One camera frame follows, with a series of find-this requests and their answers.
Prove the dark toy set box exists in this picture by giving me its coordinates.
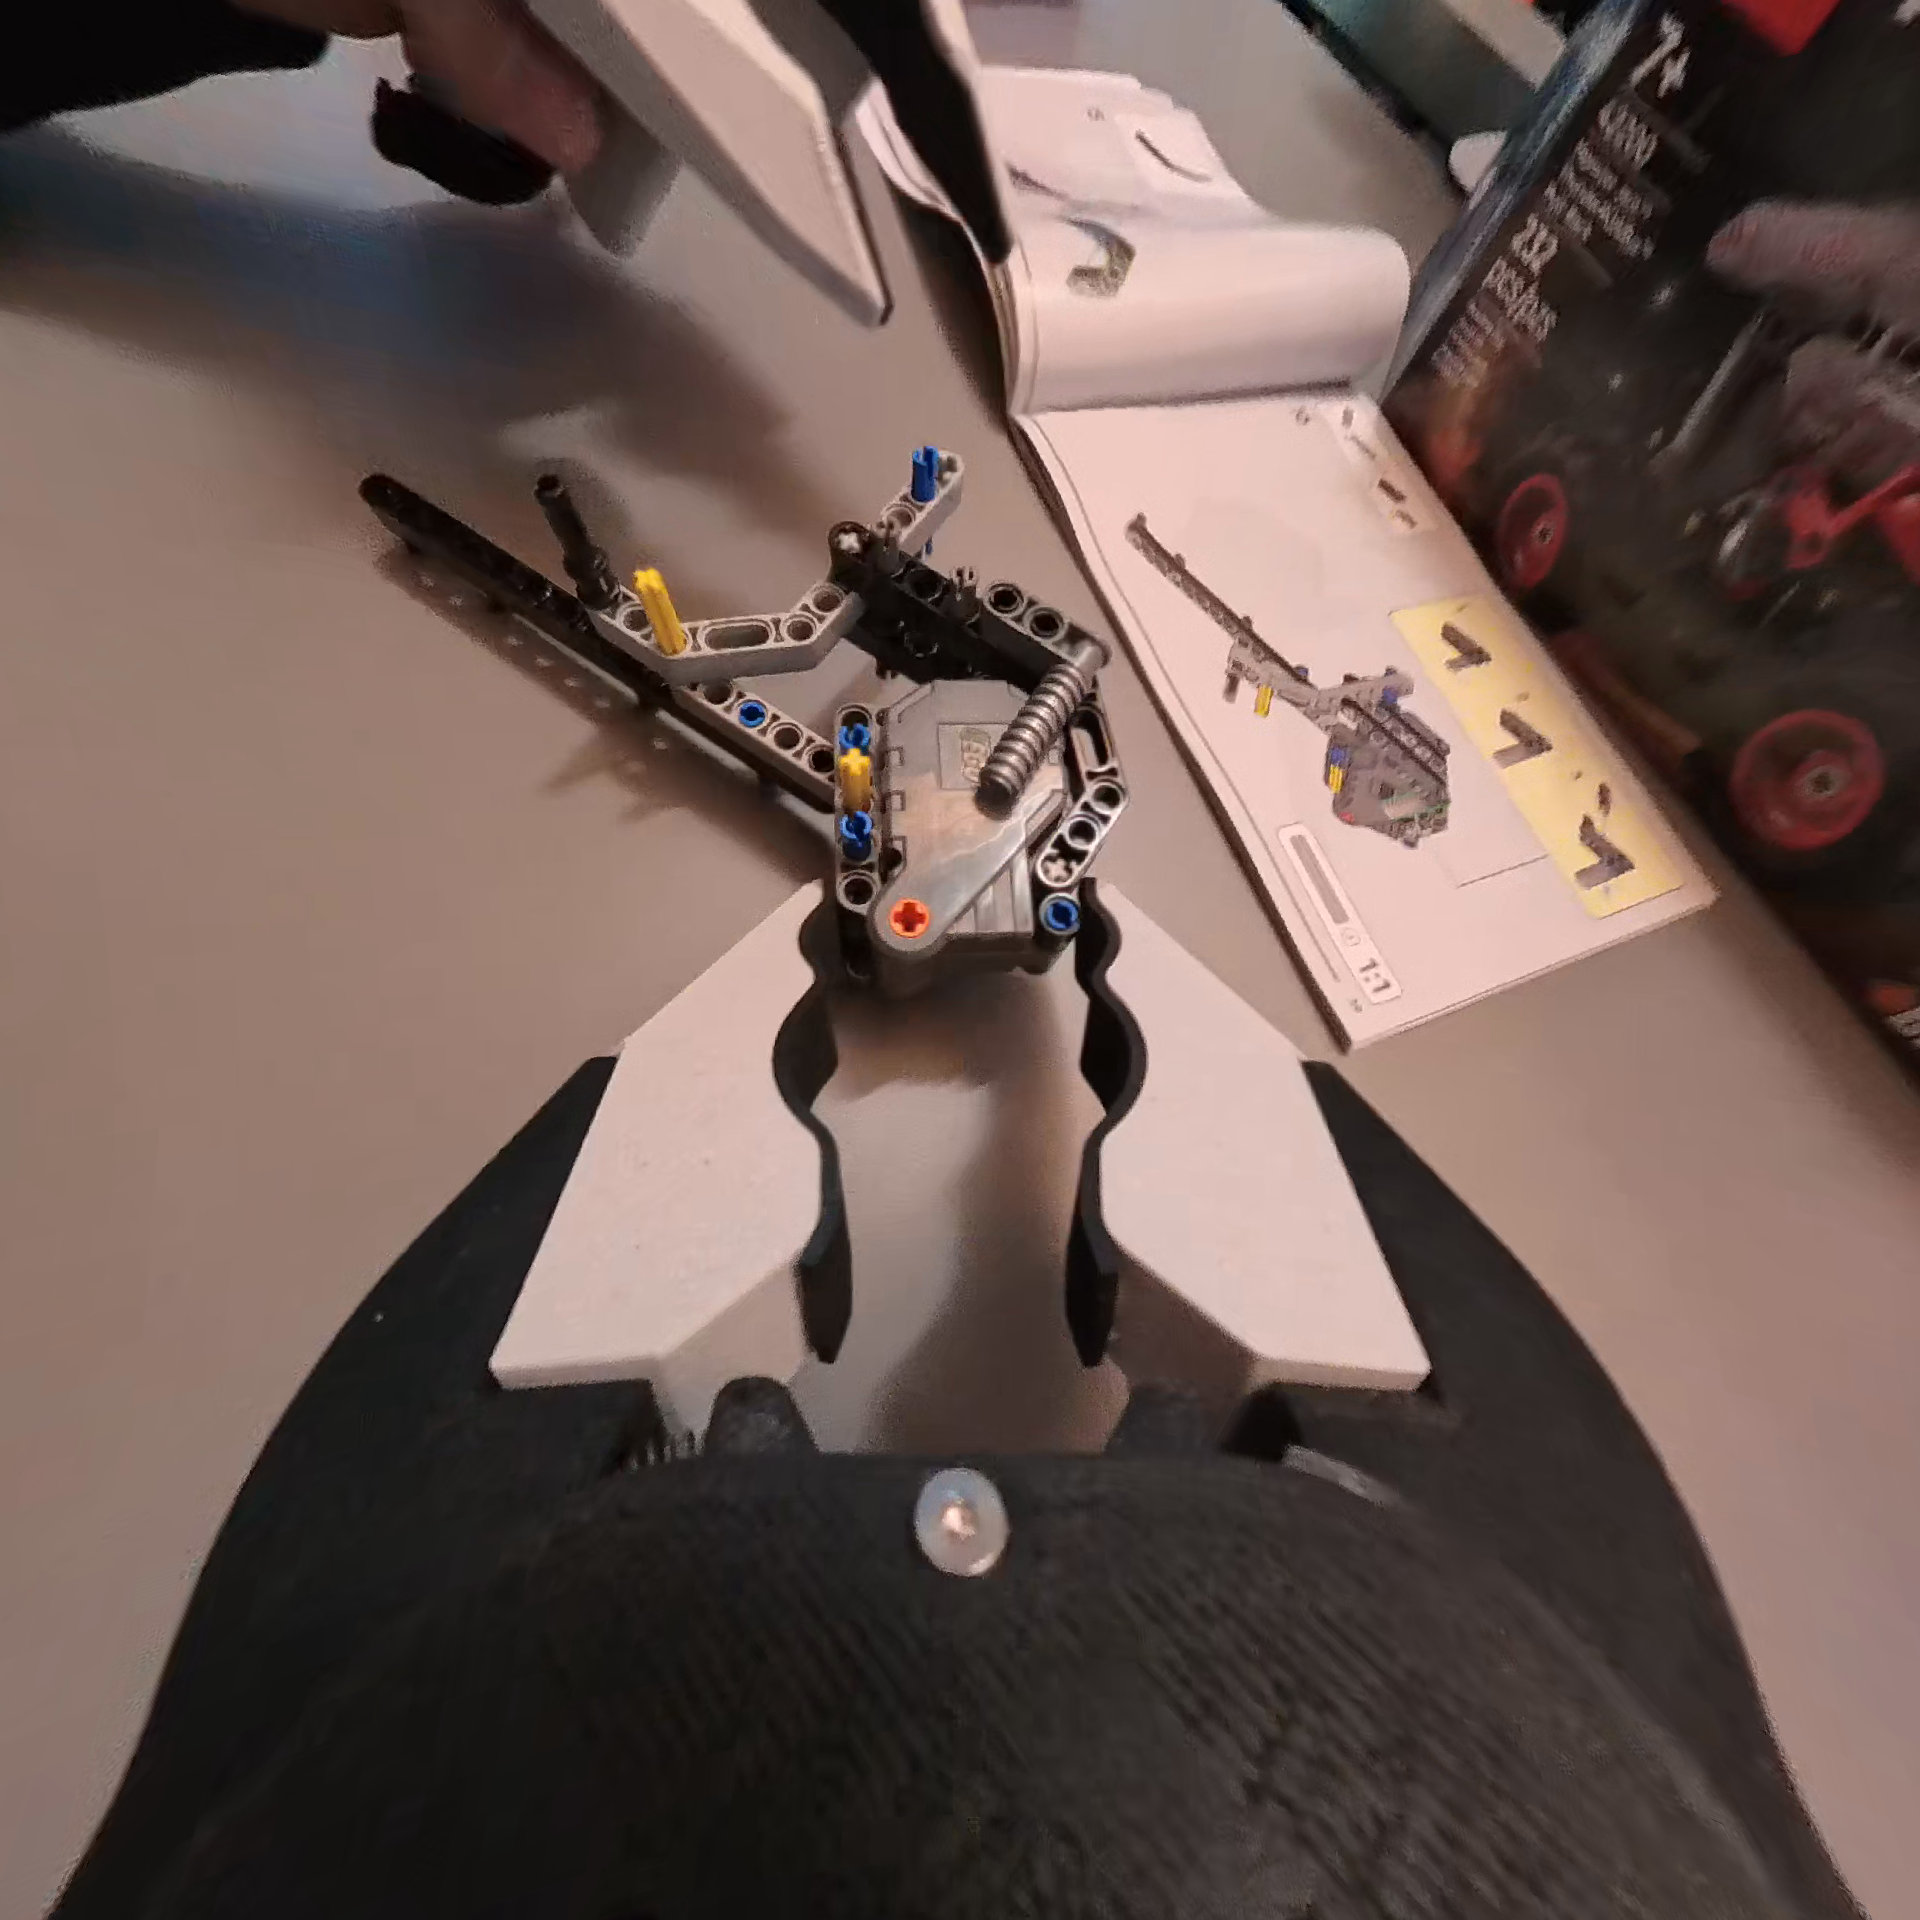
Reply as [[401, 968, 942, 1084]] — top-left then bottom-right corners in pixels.
[[1380, 0, 1920, 1082]]

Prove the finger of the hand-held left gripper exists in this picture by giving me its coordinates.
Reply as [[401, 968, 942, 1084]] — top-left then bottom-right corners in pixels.
[[533, 0, 896, 328], [866, 0, 1016, 265]]

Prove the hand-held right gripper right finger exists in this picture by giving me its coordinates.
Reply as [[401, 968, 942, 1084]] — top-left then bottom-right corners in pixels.
[[1061, 881, 1435, 1427]]

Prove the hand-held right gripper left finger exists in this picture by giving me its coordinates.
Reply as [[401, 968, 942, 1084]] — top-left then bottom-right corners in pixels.
[[490, 885, 855, 1434]]

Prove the person's left forearm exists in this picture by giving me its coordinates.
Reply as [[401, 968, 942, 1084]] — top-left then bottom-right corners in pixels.
[[0, 0, 370, 141]]

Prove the grey black toy brick assembly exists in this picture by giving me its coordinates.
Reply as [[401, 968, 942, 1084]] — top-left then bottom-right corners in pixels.
[[358, 442, 1134, 1000]]

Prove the white instruction booklet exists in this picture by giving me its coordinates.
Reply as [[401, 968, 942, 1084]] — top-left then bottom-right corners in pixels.
[[847, 0, 1718, 1054]]

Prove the person's left hand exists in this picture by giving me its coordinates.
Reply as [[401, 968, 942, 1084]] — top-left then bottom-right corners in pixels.
[[358, 0, 608, 175]]

